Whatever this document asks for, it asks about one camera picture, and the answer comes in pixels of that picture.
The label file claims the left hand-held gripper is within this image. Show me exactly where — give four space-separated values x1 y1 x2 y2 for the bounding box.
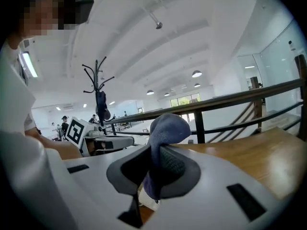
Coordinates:
65 117 135 157

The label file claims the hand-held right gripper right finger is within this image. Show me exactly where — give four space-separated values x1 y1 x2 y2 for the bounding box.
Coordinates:
143 145 290 230

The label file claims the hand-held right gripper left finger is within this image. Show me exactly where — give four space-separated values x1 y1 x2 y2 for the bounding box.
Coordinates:
0 130 152 230

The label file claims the blue cloth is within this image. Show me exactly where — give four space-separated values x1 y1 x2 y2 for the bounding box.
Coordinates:
142 113 192 201

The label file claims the person's left forearm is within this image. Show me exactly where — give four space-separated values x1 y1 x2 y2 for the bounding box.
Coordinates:
25 127 83 160

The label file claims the dark hanging bag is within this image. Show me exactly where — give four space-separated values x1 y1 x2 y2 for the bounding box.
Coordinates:
95 91 112 122

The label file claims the black coat rack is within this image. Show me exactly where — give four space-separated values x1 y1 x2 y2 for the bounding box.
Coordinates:
82 56 115 129

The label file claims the person's white t-shirt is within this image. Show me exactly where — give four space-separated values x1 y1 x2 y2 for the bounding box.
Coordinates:
0 39 37 137

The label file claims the rectangular ceiling light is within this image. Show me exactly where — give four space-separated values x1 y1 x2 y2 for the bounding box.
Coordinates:
21 52 39 79

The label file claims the person's head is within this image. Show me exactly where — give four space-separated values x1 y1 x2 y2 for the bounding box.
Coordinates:
4 0 80 50

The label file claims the grey hanging ceiling camera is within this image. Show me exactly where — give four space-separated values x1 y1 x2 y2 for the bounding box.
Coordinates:
149 12 164 30

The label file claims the black head-mounted camera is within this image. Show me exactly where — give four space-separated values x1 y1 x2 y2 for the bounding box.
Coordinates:
62 0 94 25

